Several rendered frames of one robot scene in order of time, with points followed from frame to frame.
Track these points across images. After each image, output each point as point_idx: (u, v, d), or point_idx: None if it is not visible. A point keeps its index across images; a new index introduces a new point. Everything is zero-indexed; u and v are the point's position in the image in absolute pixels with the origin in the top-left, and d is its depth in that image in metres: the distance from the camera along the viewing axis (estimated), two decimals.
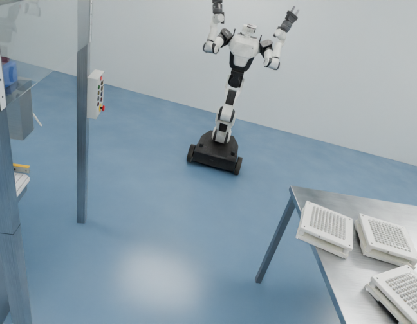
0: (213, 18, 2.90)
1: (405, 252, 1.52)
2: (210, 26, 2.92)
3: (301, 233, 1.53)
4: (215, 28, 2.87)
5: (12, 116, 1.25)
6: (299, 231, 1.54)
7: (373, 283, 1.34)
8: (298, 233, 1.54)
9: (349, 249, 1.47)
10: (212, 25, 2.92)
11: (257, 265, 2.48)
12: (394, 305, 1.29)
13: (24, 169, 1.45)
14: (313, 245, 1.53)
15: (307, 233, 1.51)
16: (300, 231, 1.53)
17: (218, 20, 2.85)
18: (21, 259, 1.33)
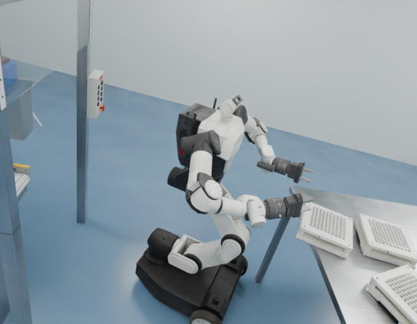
0: (256, 203, 1.35)
1: (405, 252, 1.52)
2: (244, 197, 1.32)
3: (301, 233, 1.53)
4: (240, 215, 1.29)
5: (12, 116, 1.25)
6: (299, 231, 1.54)
7: (373, 283, 1.34)
8: (298, 233, 1.54)
9: (349, 249, 1.47)
10: None
11: (257, 265, 2.48)
12: (394, 305, 1.29)
13: (24, 169, 1.45)
14: (313, 245, 1.53)
15: (307, 233, 1.51)
16: (300, 231, 1.53)
17: (253, 220, 1.32)
18: (21, 259, 1.33)
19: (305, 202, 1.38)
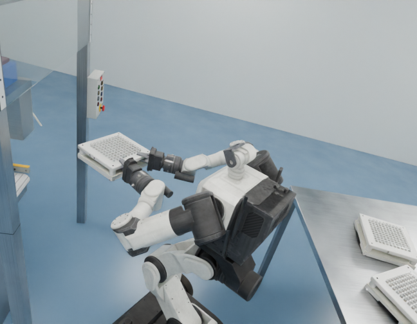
0: None
1: (405, 252, 1.52)
2: (203, 154, 1.55)
3: None
4: None
5: (12, 116, 1.25)
6: None
7: (373, 283, 1.34)
8: None
9: (120, 134, 1.68)
10: None
11: (257, 265, 2.48)
12: (394, 305, 1.29)
13: (24, 169, 1.45)
14: None
15: None
16: None
17: None
18: (21, 259, 1.33)
19: (145, 153, 1.55)
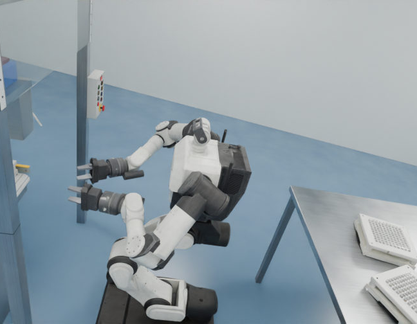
0: None
1: (405, 252, 1.52)
2: (140, 147, 1.57)
3: None
4: None
5: (12, 116, 1.25)
6: (15, 167, 1.43)
7: (373, 283, 1.34)
8: (15, 168, 1.43)
9: None
10: None
11: (257, 265, 2.48)
12: (394, 305, 1.29)
13: (24, 169, 1.45)
14: None
15: None
16: None
17: None
18: (21, 259, 1.33)
19: (85, 164, 1.42)
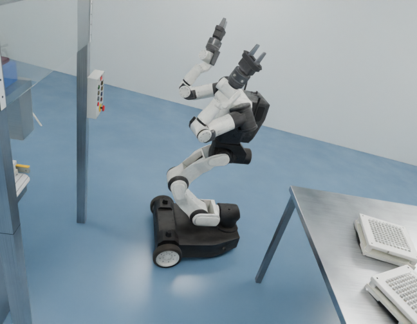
0: None
1: (405, 252, 1.52)
2: (200, 65, 2.17)
3: None
4: (195, 67, 2.10)
5: (12, 116, 1.25)
6: (15, 167, 1.43)
7: (373, 283, 1.34)
8: (15, 168, 1.43)
9: None
10: (203, 64, 2.15)
11: (257, 265, 2.48)
12: (394, 305, 1.29)
13: (24, 169, 1.45)
14: None
15: None
16: None
17: (199, 57, 2.07)
18: (21, 259, 1.33)
19: None
